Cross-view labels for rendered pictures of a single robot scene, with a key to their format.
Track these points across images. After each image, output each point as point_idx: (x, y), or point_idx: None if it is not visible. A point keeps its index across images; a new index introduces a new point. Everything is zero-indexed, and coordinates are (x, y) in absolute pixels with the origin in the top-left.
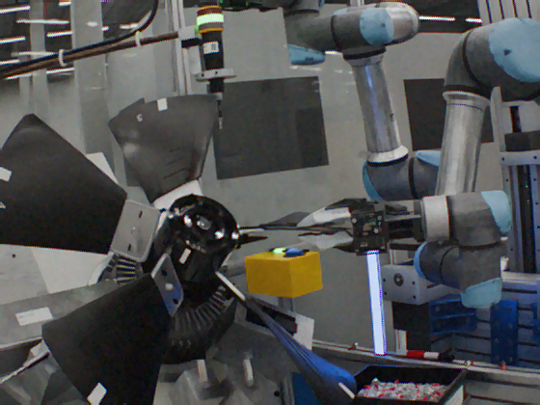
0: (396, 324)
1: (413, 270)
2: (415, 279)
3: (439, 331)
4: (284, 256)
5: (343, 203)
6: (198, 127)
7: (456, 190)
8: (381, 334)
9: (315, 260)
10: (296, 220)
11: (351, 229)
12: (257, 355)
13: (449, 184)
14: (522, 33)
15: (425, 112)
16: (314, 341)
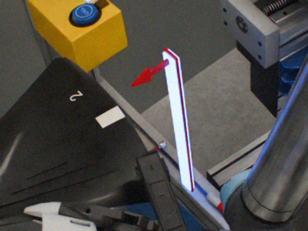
0: (240, 48)
1: (260, 32)
2: (261, 41)
3: (290, 88)
4: (72, 17)
5: (86, 216)
6: None
7: (292, 180)
8: (187, 176)
9: (115, 23)
10: (43, 120)
11: (117, 176)
12: None
13: (283, 170)
14: None
15: None
16: (118, 101)
